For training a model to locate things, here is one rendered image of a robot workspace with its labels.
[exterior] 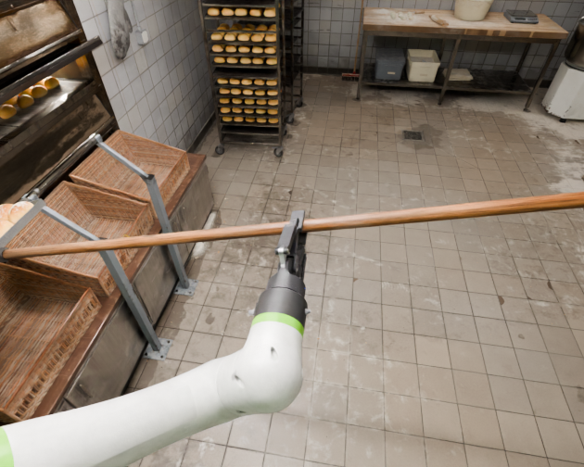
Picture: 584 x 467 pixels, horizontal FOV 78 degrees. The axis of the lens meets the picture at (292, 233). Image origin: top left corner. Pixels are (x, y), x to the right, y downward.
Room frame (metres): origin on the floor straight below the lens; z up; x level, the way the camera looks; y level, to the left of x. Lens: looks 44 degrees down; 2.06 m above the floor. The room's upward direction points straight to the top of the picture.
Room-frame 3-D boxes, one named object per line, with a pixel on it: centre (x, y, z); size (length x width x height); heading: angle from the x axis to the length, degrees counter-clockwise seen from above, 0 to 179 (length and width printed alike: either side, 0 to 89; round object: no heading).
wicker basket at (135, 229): (1.36, 1.10, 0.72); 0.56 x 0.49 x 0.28; 172
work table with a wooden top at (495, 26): (4.85, -1.97, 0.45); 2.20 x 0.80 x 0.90; 81
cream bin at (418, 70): (4.89, -1.69, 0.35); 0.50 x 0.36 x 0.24; 172
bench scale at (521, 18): (4.78, -2.68, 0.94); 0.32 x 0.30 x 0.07; 171
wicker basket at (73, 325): (0.77, 1.20, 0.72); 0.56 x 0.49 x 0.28; 171
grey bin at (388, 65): (4.95, -1.27, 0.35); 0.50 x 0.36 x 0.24; 171
